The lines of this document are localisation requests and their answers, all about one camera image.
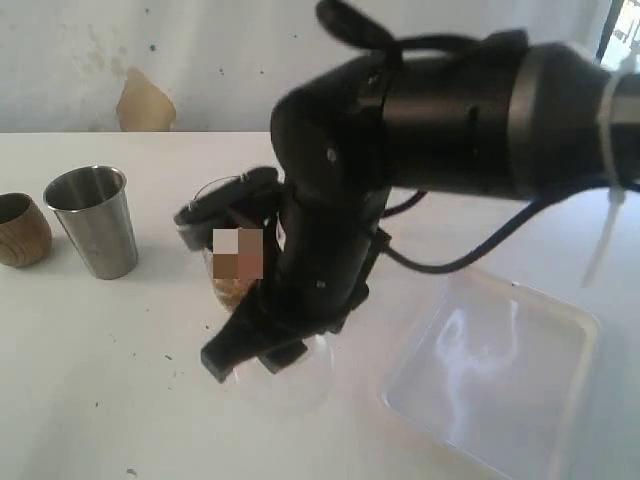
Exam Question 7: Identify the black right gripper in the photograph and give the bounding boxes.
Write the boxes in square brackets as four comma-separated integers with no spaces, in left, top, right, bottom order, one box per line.
[200,184,390,383]

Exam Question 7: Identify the clear dome shaker lid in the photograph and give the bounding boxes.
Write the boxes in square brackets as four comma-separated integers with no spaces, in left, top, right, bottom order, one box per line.
[232,335,336,418]

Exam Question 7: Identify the brown and yellow food pieces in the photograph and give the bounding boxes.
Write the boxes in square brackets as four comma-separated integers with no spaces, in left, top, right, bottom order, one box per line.
[212,278,255,313]

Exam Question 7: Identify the clear plastic shaker tumbler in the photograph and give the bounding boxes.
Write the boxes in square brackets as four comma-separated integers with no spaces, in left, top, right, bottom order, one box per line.
[174,167,281,312]

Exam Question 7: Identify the stainless steel cup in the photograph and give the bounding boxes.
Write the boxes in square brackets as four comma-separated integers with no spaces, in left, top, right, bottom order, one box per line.
[43,165,138,280]

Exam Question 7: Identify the brown wooden cup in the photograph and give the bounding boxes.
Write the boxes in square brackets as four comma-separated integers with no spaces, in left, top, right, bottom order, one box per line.
[1,192,52,268]

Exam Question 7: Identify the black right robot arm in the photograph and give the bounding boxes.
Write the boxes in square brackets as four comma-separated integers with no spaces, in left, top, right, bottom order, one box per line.
[201,31,639,381]

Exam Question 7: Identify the white square plastic tray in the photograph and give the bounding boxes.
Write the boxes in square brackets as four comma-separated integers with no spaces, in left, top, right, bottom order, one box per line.
[381,269,600,479]

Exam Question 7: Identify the white zip tie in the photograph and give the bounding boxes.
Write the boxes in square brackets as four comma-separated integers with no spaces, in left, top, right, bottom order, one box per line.
[581,47,638,288]

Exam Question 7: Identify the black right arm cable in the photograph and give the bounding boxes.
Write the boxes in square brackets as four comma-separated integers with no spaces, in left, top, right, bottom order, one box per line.
[314,0,640,275]

